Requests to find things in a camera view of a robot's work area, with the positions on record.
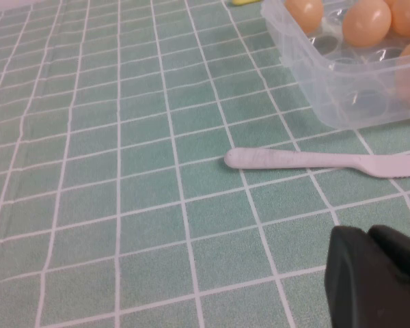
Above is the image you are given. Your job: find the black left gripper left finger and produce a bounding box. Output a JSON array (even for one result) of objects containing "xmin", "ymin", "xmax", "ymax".
[{"xmin": 323, "ymin": 225, "xmax": 410, "ymax": 328}]

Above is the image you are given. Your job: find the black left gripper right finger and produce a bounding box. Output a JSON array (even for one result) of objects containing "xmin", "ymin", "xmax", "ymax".
[{"xmin": 368, "ymin": 224, "xmax": 410, "ymax": 291}]

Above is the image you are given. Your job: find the clear plastic egg box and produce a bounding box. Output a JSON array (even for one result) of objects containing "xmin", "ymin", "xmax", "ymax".
[{"xmin": 261, "ymin": 0, "xmax": 410, "ymax": 130}]

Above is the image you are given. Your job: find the clear plastic egg tray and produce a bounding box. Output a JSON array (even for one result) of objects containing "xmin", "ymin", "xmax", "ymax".
[{"xmin": 0, "ymin": 0, "xmax": 410, "ymax": 328}]

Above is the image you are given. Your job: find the white plastic knife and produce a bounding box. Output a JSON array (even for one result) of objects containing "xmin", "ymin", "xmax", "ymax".
[{"xmin": 224, "ymin": 147, "xmax": 410, "ymax": 178}]

